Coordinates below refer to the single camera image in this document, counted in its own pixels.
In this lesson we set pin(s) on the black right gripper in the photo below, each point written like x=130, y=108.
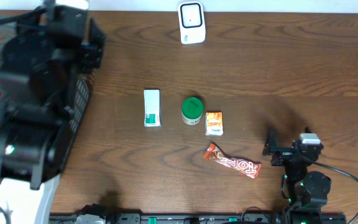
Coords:
x=271, y=148

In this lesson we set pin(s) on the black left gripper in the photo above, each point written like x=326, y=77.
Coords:
x=96, y=48

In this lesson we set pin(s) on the red Top chocolate bar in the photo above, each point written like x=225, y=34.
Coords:
x=244, y=166

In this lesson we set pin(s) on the white Panadol box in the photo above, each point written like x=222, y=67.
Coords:
x=152, y=108

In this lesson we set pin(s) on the orange small box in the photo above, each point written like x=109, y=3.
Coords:
x=214, y=123

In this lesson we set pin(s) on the green lid jar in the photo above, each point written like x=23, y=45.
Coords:
x=192, y=110

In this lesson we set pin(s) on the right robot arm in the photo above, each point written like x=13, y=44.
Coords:
x=307, y=191

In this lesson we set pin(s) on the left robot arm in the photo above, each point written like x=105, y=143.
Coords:
x=43, y=72

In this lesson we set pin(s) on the white barcode scanner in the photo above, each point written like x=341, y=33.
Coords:
x=192, y=22

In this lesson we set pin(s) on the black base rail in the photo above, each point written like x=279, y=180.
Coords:
x=136, y=218

